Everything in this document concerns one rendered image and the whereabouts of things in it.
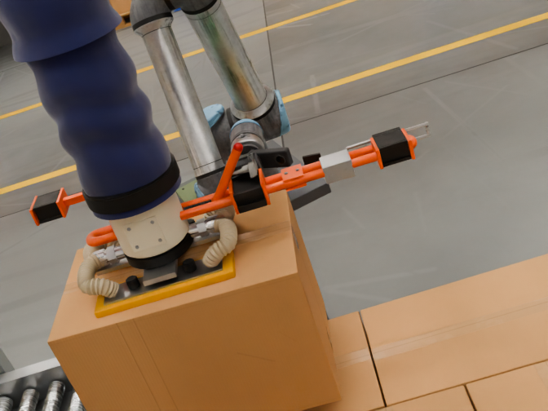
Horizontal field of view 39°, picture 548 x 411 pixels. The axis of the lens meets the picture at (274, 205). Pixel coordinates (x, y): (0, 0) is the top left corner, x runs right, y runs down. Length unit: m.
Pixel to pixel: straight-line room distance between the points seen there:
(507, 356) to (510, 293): 0.25
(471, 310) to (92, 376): 1.02
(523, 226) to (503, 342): 1.40
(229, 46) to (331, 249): 1.53
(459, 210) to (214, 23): 1.76
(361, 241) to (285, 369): 1.76
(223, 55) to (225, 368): 0.93
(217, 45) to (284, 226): 0.64
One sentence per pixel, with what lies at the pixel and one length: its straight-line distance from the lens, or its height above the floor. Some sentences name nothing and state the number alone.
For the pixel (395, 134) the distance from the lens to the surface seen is 1.81.
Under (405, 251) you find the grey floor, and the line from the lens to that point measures 3.42.
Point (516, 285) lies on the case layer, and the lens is 2.24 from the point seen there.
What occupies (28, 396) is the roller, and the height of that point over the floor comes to 0.55.
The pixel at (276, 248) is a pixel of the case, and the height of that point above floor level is 1.00.
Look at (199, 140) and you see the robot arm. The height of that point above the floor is 1.15.
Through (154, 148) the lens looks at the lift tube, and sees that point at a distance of 1.71.
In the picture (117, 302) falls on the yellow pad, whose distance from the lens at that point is 1.82.
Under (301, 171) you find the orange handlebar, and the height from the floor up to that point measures 1.14.
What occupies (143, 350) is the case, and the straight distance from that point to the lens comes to 1.84.
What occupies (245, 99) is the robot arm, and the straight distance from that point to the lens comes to 2.43.
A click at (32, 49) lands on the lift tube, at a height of 1.62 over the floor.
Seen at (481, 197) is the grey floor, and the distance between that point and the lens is 3.66.
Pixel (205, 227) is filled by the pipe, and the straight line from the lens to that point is 1.84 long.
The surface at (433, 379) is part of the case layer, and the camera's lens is 2.01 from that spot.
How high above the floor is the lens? 1.94
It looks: 28 degrees down
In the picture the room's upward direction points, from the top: 20 degrees counter-clockwise
